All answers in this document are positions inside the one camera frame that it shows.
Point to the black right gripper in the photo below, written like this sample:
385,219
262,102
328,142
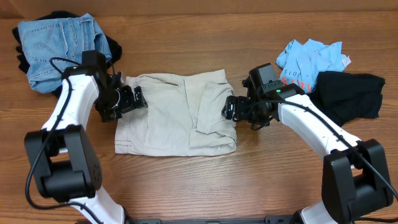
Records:
233,106

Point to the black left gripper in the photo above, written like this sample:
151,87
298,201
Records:
127,103

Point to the beige khaki shorts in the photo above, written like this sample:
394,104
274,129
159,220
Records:
182,117

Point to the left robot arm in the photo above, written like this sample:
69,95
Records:
64,168

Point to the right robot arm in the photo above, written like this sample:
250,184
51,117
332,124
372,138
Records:
355,179

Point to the crumpled light blue t-shirt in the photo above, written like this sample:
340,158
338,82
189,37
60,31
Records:
301,63

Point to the crumpled black t-shirt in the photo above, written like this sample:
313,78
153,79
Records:
346,96

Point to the folded light blue jeans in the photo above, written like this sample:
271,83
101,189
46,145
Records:
53,46

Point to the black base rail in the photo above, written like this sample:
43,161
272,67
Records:
211,221

